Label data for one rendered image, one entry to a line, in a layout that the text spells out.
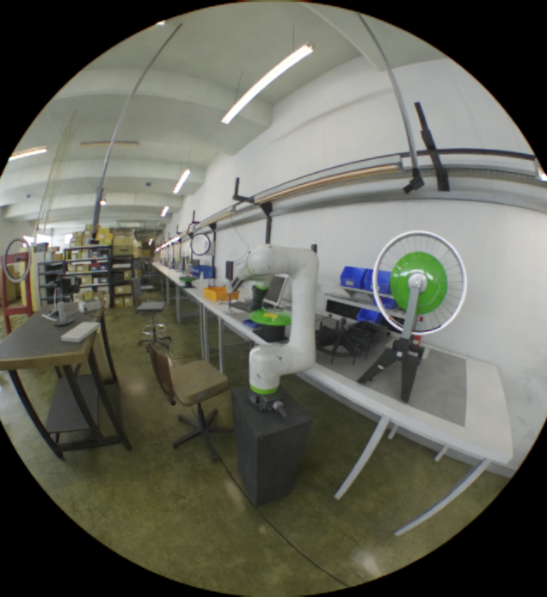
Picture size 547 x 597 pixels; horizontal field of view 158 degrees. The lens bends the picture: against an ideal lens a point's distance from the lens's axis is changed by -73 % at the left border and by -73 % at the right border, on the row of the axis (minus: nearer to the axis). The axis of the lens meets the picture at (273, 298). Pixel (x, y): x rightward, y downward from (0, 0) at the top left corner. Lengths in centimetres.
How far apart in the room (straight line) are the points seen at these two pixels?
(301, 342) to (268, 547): 121
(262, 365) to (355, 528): 123
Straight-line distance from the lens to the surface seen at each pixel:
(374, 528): 156
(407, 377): 94
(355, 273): 183
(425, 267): 104
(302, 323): 80
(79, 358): 110
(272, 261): 72
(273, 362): 76
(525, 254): 173
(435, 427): 82
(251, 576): 139
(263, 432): 77
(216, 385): 131
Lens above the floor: 139
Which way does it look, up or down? 11 degrees down
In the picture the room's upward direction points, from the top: 4 degrees clockwise
